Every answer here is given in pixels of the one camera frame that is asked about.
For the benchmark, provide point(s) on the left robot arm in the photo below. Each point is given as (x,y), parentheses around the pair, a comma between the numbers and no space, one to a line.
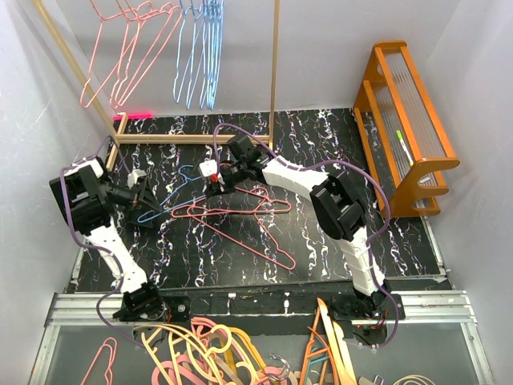
(88,200)

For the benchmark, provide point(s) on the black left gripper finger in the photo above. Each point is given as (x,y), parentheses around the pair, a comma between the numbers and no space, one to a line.
(142,220)
(145,198)

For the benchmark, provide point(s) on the pink hanger on glass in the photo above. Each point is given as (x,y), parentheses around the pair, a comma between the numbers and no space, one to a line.
(107,352)

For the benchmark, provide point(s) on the pink wire hanger hung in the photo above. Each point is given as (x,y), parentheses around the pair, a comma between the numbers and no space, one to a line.
(117,35)

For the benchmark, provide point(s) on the wooden hangers pile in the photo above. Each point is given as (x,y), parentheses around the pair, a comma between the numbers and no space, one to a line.
(327,347)

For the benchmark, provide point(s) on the orange wooden shelf rack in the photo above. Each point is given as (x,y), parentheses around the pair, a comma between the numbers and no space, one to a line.
(392,96)

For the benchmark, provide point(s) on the green white pen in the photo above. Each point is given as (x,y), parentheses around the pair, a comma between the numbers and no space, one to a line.
(404,147)

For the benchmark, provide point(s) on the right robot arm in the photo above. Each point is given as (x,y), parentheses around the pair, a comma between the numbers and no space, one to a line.
(339,210)

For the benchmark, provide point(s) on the light blue wire hanger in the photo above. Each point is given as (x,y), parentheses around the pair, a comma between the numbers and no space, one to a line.
(207,51)

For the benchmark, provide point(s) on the pink plastic marker strip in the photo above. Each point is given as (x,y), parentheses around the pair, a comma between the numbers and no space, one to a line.
(133,116)

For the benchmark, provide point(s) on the wooden clothes rack frame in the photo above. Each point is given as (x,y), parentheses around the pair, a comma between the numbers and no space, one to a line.
(119,135)

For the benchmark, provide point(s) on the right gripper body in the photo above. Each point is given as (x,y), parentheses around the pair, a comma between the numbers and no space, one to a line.
(233,174)

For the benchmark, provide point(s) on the pile of plastic hangers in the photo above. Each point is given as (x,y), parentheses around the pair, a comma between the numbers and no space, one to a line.
(207,352)

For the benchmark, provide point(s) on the pink wire hanger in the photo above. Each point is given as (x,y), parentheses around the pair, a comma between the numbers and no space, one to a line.
(254,201)
(252,233)

